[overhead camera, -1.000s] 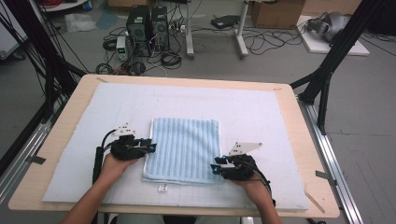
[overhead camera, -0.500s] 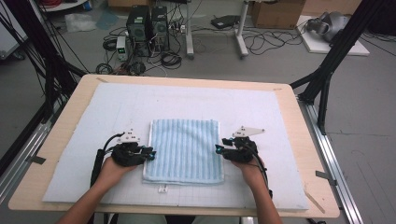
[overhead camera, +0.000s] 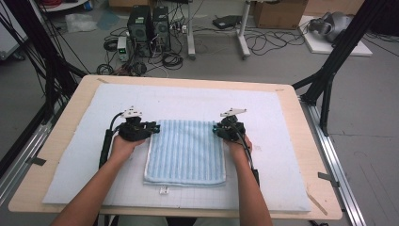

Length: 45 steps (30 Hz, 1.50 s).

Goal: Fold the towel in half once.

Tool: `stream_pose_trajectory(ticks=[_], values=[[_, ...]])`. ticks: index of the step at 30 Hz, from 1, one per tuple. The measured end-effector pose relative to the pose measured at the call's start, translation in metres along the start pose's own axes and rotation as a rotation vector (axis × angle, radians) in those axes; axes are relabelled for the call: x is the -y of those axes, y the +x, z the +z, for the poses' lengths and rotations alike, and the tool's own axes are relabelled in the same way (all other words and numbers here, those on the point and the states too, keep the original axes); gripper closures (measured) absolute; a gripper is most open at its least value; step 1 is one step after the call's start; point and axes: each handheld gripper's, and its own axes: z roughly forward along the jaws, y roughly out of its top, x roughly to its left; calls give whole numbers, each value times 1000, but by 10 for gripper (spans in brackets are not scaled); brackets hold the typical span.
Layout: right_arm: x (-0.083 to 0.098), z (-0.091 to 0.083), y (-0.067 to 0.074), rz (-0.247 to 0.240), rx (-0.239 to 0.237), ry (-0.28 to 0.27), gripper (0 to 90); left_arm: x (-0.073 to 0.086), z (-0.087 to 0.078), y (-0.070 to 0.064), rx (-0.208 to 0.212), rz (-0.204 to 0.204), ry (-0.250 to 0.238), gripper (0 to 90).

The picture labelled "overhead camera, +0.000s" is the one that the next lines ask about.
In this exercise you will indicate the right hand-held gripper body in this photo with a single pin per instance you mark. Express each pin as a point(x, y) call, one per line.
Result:
point(232, 130)

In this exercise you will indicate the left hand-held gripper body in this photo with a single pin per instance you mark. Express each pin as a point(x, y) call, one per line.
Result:
point(133, 132)

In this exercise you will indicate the blue striped towel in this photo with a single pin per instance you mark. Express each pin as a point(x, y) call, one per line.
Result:
point(186, 153)

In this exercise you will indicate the person's left hand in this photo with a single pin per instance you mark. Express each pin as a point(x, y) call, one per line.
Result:
point(124, 149)

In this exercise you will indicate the person's right hand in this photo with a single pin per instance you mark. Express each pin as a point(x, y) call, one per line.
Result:
point(240, 149)

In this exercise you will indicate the white foam mat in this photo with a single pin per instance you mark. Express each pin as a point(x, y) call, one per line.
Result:
point(188, 100)

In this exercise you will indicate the light wooden table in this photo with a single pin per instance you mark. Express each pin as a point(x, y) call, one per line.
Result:
point(298, 125)

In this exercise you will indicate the white power supply box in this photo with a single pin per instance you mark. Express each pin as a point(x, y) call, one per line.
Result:
point(122, 48)

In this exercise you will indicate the wide black computer tower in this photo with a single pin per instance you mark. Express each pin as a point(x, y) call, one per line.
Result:
point(139, 29)

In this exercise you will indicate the white desk leg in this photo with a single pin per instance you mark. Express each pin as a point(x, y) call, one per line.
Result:
point(190, 31)
point(243, 34)

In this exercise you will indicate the narrow black computer tower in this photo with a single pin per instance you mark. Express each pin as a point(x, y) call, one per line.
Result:
point(161, 28)

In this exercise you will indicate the black tape piece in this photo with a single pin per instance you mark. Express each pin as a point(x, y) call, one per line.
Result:
point(37, 161)
point(327, 178)

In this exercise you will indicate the flat black device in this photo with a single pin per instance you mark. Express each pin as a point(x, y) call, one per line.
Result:
point(226, 22)

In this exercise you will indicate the thin wooden stick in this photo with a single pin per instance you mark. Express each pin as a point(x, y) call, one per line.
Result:
point(316, 203)

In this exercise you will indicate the white board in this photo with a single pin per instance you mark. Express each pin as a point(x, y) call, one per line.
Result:
point(320, 47)

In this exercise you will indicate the clear plastic bag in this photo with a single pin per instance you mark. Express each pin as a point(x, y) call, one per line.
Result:
point(80, 22)

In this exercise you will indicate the brown cardboard box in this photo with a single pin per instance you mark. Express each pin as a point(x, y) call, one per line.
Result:
point(279, 14)

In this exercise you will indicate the round white table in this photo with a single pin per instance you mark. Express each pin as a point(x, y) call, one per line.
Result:
point(67, 5)

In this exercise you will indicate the grey headset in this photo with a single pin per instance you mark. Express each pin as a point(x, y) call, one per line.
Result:
point(332, 25)

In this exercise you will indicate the white cabinet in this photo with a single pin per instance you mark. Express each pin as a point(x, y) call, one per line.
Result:
point(9, 37)

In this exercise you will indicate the aluminium rail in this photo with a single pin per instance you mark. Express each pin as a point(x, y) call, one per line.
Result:
point(28, 150)
point(332, 163)

